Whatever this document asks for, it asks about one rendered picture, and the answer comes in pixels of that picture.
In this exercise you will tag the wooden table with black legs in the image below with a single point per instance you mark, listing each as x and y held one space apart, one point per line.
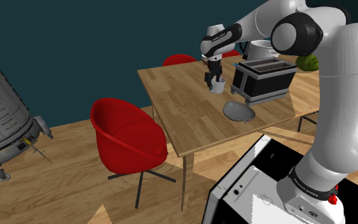
305 93

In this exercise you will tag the grey bowl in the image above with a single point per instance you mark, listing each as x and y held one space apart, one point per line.
238 111

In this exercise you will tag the white cup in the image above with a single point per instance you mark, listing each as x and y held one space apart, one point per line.
219 87

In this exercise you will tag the black and white robot stand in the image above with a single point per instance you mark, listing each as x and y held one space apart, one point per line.
247 186

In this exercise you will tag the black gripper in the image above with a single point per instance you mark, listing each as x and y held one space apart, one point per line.
214 66

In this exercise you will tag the large red shell chair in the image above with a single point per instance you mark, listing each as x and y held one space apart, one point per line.
126 136

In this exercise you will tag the black and silver toaster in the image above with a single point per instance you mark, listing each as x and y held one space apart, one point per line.
260 82

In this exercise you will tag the grey spacecraft model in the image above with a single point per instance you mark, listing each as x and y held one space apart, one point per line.
2 111

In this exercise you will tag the green watermelon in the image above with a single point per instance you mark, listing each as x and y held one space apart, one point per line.
308 63

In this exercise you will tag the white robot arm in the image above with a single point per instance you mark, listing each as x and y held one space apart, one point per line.
343 93

